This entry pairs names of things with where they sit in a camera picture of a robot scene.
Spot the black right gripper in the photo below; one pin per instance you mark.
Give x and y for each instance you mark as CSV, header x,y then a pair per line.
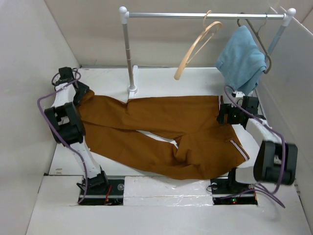
x,y
227,108

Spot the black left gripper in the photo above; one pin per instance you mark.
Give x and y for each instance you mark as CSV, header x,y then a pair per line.
x,y
83,88

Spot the brown trousers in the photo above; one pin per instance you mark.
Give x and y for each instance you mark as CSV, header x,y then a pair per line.
x,y
178,137

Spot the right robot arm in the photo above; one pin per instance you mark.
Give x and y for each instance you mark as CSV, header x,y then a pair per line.
x,y
276,161

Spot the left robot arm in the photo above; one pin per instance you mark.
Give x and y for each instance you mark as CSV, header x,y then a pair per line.
x,y
68,129

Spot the grey hanger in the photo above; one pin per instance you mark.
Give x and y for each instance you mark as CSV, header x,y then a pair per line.
x,y
267,55

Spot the beige wooden hanger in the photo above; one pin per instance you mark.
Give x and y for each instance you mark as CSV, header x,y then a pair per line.
x,y
205,36

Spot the light blue towel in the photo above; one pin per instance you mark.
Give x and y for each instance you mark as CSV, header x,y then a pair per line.
x,y
241,62

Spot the white metal clothes rack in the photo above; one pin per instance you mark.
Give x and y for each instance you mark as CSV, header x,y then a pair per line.
x,y
286,18

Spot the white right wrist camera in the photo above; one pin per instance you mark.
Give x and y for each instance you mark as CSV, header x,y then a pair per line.
x,y
237,94

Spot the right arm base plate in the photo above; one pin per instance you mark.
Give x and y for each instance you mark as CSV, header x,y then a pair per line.
x,y
228,192

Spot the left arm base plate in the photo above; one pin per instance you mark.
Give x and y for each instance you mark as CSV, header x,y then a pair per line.
x,y
100,195

